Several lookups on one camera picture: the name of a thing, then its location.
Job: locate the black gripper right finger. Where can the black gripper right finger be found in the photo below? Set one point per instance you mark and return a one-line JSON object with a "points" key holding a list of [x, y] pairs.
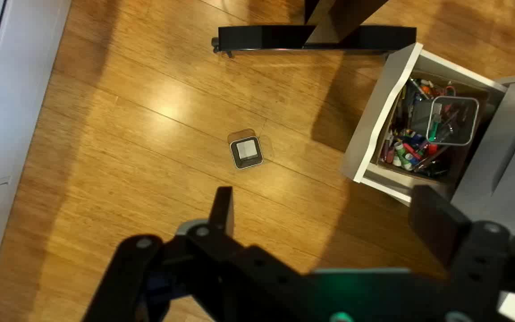
{"points": [[439, 224]]}

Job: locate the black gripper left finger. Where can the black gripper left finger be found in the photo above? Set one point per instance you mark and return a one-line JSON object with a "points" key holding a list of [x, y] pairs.
{"points": [[222, 208]]}

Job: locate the grey drawer cabinet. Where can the grey drawer cabinet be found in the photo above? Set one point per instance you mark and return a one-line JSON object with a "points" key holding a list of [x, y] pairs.
{"points": [[508, 148]]}

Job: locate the white open drawer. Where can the white open drawer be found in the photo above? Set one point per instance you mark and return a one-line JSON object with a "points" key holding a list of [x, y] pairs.
{"points": [[376, 118]]}

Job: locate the black desk foot bar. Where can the black desk foot bar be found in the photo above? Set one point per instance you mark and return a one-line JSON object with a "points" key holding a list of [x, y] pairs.
{"points": [[258, 38]]}

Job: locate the dark wooden desk leg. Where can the dark wooden desk leg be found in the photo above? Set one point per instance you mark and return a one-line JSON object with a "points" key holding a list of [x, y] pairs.
{"points": [[339, 20]]}

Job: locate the small black square device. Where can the small black square device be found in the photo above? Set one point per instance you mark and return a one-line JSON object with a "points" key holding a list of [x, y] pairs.
{"points": [[246, 150]]}

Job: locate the pile of pens and markers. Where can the pile of pens and markers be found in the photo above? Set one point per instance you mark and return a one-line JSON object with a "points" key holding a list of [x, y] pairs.
{"points": [[410, 148]]}

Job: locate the clear plastic container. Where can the clear plastic container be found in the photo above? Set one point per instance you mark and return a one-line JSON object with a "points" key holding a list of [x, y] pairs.
{"points": [[453, 120]]}

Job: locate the white cabinet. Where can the white cabinet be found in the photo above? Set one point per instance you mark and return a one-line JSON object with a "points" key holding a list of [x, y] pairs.
{"points": [[8, 89]]}

